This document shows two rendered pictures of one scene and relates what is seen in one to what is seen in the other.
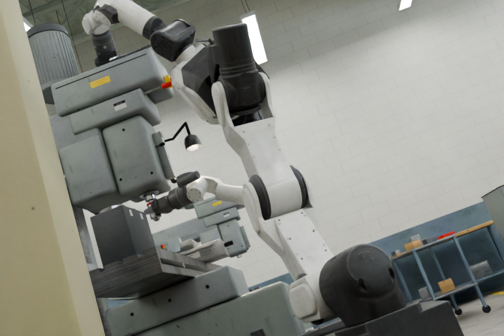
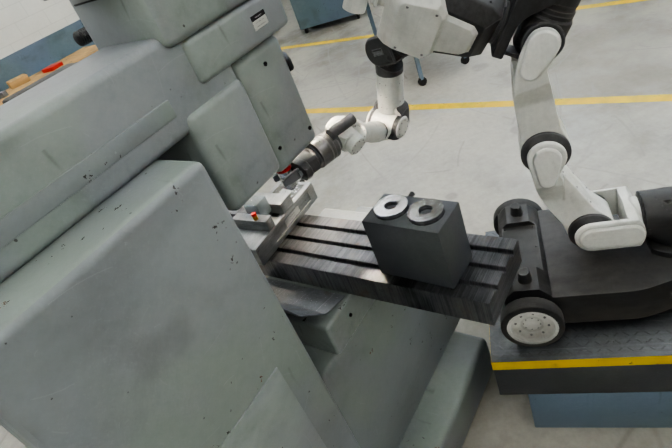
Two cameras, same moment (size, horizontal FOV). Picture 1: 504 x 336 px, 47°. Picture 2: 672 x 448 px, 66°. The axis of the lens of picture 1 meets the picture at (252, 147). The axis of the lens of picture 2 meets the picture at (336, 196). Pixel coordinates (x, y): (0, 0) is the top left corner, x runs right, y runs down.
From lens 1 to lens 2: 2.33 m
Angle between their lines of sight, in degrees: 66
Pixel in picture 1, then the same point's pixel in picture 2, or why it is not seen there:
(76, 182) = (235, 172)
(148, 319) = (362, 309)
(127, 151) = (277, 99)
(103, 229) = (449, 241)
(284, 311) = not seen: hidden behind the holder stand
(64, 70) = not seen: outside the picture
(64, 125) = (180, 66)
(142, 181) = (302, 142)
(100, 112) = (234, 34)
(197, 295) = not seen: hidden behind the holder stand
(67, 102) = (182, 15)
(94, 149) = (243, 107)
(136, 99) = (276, 7)
